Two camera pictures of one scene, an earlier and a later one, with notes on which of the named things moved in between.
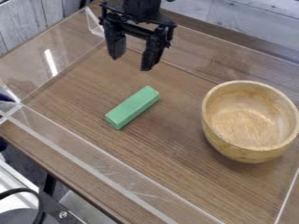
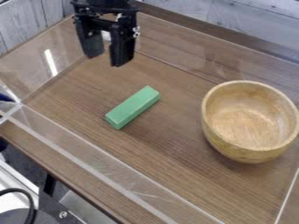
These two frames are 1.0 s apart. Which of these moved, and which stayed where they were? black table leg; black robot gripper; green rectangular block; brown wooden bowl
Moved: black robot gripper
Stayed: brown wooden bowl; black table leg; green rectangular block
